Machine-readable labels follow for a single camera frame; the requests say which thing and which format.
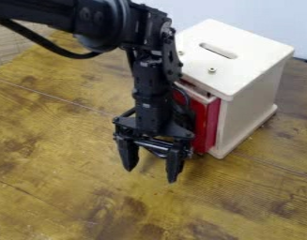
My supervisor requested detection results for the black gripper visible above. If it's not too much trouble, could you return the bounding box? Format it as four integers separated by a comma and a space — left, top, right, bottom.
116, 107, 184, 183

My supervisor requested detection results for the red drawer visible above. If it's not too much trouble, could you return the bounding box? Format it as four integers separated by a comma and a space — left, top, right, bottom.
173, 80, 220, 154

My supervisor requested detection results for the black metal drawer handle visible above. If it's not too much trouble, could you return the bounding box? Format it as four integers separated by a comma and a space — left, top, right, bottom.
112, 108, 195, 158

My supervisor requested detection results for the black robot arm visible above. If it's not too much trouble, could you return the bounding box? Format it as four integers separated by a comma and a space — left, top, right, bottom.
0, 0, 195, 183

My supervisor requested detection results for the white wooden box cabinet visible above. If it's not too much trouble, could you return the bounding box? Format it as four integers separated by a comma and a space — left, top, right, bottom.
175, 19, 293, 158

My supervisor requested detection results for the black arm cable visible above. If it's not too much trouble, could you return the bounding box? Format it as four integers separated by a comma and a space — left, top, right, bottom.
0, 18, 100, 60

